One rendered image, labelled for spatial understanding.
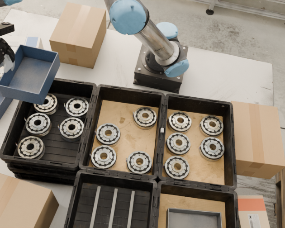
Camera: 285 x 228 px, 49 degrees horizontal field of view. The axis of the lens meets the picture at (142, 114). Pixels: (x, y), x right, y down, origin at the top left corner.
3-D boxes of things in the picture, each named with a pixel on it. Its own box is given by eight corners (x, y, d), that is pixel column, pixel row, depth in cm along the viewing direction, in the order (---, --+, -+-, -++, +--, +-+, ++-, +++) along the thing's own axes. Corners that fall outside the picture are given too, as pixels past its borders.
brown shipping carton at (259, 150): (269, 179, 144) (286, 166, 131) (222, 173, 144) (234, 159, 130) (263, 123, 160) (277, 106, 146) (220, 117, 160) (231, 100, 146)
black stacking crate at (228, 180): (162, 107, 147) (165, 93, 137) (224, 116, 147) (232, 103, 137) (154, 189, 126) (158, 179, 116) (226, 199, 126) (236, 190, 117)
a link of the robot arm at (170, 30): (169, 36, 159) (173, 16, 147) (178, 56, 153) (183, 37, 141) (146, 40, 156) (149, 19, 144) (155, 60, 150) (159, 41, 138)
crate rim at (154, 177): (97, 86, 138) (97, 83, 136) (164, 96, 139) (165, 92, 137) (78, 171, 117) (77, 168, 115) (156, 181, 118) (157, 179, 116)
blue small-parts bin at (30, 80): (23, 56, 124) (19, 43, 118) (60, 64, 123) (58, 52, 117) (2, 96, 113) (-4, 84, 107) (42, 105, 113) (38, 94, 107)
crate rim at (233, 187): (164, 96, 139) (165, 92, 137) (231, 105, 139) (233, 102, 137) (157, 181, 118) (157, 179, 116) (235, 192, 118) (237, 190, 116)
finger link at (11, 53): (4, 62, 110) (-8, 44, 103) (7, 58, 111) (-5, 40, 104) (16, 64, 109) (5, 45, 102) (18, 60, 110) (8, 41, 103)
